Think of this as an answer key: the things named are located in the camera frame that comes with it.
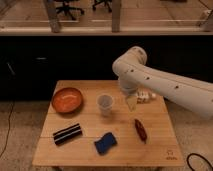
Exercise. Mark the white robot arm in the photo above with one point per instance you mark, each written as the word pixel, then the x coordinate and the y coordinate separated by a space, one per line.
pixel 194 95

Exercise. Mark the black white striped cloth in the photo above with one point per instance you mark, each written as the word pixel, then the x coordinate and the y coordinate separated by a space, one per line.
pixel 67 134

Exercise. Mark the black office chair left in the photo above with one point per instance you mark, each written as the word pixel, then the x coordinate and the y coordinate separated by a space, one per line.
pixel 66 8

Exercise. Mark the tan flat gripper finger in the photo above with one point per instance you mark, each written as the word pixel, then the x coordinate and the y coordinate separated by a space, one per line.
pixel 131 102

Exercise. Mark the clear plastic cup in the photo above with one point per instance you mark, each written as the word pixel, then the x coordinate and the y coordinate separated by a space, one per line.
pixel 105 103

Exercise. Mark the wooden table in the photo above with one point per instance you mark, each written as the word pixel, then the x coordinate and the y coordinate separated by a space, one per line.
pixel 160 149

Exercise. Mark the orange ceramic bowl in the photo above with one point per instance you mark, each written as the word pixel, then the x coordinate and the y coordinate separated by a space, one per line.
pixel 67 100

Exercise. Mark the blue sponge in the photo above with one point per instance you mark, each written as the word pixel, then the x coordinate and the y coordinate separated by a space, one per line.
pixel 105 143

